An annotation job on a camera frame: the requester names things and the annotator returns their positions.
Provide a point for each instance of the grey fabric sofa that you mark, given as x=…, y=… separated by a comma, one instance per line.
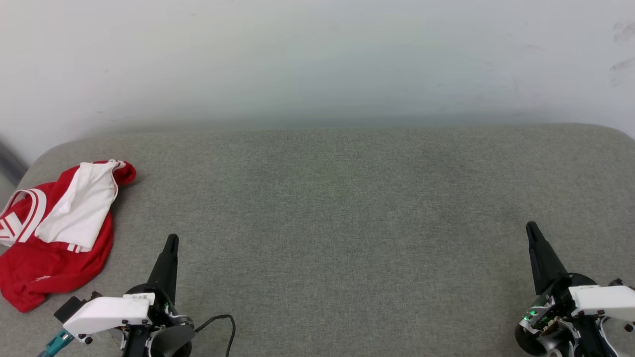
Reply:
x=317, y=223

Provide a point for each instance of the white right camera mount bracket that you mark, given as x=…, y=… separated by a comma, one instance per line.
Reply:
x=605, y=300

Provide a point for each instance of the teal left camera connector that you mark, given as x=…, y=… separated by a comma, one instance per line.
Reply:
x=57, y=342

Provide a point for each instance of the grey metal rail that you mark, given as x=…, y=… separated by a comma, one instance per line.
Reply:
x=10, y=166

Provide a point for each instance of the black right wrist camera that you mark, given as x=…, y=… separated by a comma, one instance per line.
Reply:
x=615, y=282

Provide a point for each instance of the white left camera mount bracket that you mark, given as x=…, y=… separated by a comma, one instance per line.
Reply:
x=106, y=312

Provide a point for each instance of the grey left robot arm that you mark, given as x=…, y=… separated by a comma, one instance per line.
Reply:
x=173, y=339

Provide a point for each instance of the red and white jersey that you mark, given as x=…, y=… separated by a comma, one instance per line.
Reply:
x=49, y=277

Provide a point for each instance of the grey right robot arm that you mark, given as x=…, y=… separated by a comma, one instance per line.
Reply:
x=551, y=347

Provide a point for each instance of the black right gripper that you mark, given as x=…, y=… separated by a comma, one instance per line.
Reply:
x=553, y=312

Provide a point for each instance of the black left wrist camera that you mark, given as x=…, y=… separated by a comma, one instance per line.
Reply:
x=74, y=307

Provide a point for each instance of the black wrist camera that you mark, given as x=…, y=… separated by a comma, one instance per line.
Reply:
x=74, y=307
x=615, y=282

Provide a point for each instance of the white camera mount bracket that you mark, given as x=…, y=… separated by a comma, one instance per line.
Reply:
x=605, y=300
x=106, y=312

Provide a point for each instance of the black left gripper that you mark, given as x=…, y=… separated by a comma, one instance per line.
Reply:
x=166, y=315

